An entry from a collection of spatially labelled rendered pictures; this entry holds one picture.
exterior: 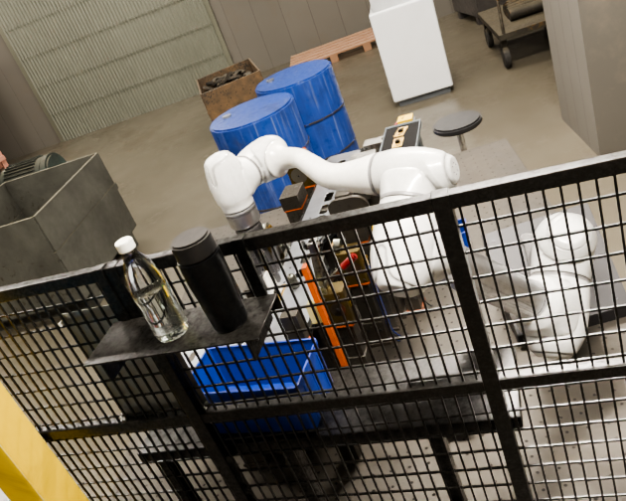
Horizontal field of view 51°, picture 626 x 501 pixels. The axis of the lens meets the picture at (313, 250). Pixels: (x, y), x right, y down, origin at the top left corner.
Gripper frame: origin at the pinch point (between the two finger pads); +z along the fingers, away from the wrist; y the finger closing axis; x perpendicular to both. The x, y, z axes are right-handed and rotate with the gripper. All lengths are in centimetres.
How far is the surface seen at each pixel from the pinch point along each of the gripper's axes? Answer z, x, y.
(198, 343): -32, 69, -17
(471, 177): 41, -126, -50
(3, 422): -16, 64, 43
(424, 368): 8, 37, -45
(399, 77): 81, -461, 24
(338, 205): -6.7, -27.6, -17.9
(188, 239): -50, 65, -22
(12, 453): -9, 67, 43
